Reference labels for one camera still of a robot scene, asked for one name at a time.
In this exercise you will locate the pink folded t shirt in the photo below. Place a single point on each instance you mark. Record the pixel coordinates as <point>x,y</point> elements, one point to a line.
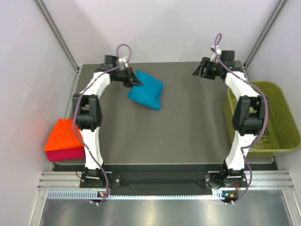
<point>65,154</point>

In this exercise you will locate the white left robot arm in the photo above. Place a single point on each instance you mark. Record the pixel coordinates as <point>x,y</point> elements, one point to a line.
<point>87,116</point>

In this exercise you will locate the orange folded t shirt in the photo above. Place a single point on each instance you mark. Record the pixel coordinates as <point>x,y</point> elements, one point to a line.
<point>62,137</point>

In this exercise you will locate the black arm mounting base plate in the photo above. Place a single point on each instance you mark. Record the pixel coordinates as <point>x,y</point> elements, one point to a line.
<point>157,179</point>

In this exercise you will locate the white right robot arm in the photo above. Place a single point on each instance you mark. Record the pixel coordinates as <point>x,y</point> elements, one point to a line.
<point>248,118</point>

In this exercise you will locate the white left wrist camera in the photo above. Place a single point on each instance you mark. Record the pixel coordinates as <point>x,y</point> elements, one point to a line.
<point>123,63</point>

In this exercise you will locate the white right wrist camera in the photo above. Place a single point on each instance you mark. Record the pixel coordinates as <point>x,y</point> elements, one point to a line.
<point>216,54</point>

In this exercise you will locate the olive green plastic basket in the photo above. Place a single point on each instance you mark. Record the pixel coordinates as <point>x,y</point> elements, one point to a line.
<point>282,134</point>

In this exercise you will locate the blue t shirt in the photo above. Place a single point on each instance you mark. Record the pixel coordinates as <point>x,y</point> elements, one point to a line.
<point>149,94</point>

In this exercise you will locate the grey slotted cable duct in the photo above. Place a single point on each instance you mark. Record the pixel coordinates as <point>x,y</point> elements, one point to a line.
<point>99,195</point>

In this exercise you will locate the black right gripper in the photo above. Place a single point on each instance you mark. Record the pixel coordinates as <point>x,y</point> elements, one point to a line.
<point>205,63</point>

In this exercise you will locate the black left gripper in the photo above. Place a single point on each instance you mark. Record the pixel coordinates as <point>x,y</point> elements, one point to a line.
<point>128,82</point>

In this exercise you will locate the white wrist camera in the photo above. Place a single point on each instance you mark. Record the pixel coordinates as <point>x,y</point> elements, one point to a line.
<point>216,54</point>
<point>123,63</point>

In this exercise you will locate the aluminium frame rail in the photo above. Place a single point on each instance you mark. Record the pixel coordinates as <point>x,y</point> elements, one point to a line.
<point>59,181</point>

